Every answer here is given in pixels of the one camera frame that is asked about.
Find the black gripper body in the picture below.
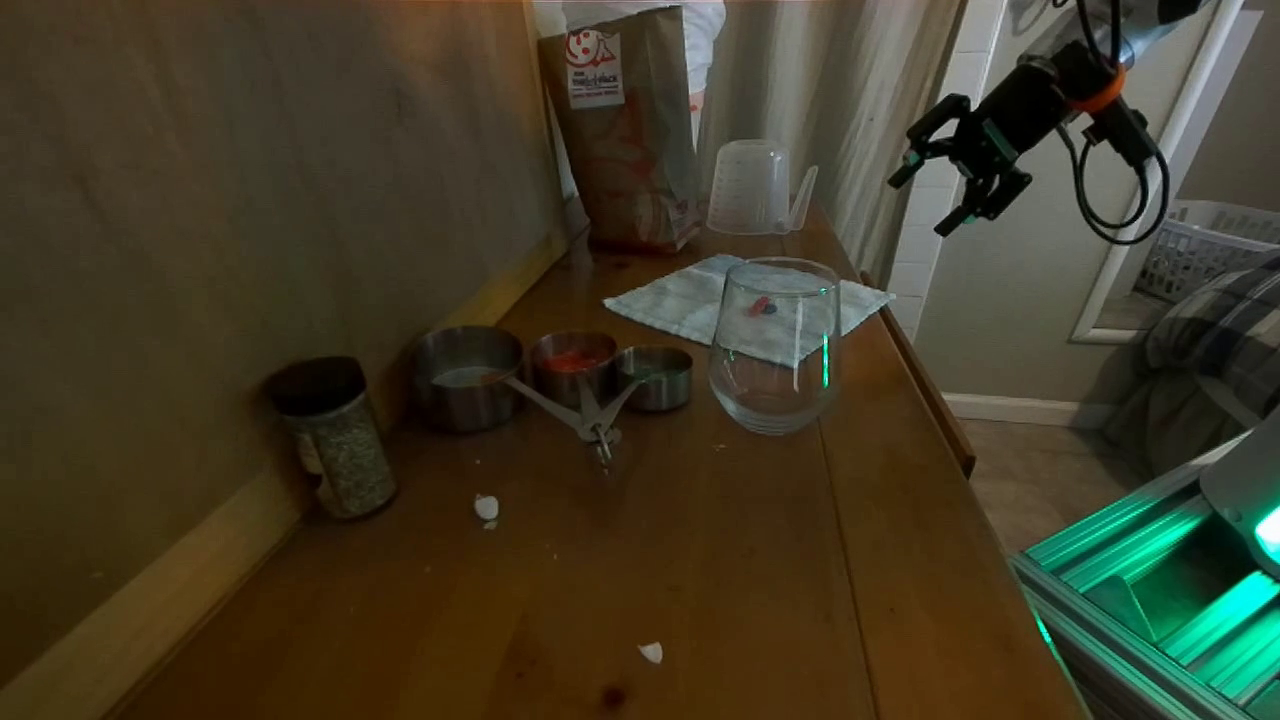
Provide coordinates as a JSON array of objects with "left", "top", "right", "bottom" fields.
[{"left": 957, "top": 56, "right": 1080, "bottom": 182}]

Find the white wooden trim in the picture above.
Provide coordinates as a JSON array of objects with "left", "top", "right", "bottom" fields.
[
  {"left": 1068, "top": 0, "right": 1267, "bottom": 350},
  {"left": 885, "top": 0, "right": 1016, "bottom": 339}
]

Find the beige curtain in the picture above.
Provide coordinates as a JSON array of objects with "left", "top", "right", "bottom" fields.
[{"left": 715, "top": 0, "right": 967, "bottom": 288}]

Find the clear plastic measuring jug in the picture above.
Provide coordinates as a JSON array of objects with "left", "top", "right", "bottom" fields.
[{"left": 706, "top": 134, "right": 824, "bottom": 245}]

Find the white laundry basket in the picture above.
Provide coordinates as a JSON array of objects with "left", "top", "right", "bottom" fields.
[{"left": 1131, "top": 197, "right": 1280, "bottom": 313}]

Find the grey plaid blanket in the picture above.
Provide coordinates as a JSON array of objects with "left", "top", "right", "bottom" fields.
[{"left": 1096, "top": 251, "right": 1280, "bottom": 472}]

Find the clear stemless glass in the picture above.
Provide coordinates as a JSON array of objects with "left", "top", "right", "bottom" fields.
[{"left": 706, "top": 251, "right": 847, "bottom": 439}]

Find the brown paper bag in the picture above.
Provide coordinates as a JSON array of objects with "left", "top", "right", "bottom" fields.
[{"left": 534, "top": 4, "right": 707, "bottom": 255}]

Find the small steel measuring cup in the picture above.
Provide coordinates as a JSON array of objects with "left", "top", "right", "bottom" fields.
[{"left": 600, "top": 344, "right": 701, "bottom": 453}]

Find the medium steel measuring cup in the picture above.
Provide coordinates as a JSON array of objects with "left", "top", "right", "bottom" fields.
[{"left": 527, "top": 326, "right": 625, "bottom": 453}]

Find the pine wooden dresser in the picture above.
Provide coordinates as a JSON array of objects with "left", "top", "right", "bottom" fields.
[{"left": 111, "top": 217, "right": 1087, "bottom": 720}]

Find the large steel measuring cup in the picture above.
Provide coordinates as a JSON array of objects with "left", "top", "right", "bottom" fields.
[{"left": 410, "top": 322, "right": 617, "bottom": 462}]

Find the light wooden backboard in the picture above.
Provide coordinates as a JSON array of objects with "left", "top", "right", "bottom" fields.
[{"left": 0, "top": 0, "right": 576, "bottom": 720}]

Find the orange cable clip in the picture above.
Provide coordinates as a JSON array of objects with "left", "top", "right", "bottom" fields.
[{"left": 1073, "top": 68, "right": 1136, "bottom": 121}]

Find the aluminium robot stand frame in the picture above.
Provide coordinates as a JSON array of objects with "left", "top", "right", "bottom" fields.
[{"left": 1010, "top": 448, "right": 1280, "bottom": 720}]

